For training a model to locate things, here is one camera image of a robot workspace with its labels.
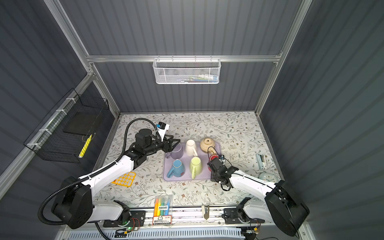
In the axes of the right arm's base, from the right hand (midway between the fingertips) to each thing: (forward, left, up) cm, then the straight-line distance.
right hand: (217, 175), depth 88 cm
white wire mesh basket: (+81, +21, +22) cm, 87 cm away
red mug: (+8, +3, +8) cm, 12 cm away
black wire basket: (+9, +77, +31) cm, 83 cm away
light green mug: (+2, +13, +9) cm, 16 cm away
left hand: (+13, +23, +21) cm, 34 cm away
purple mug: (+11, +25, +7) cm, 28 cm away
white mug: (+14, +16, +8) cm, 23 cm away
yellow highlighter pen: (+4, +64, +30) cm, 70 cm away
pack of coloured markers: (-19, +30, +2) cm, 35 cm away
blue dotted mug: (0, +23, +8) cm, 24 cm away
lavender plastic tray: (+12, +20, -2) cm, 23 cm away
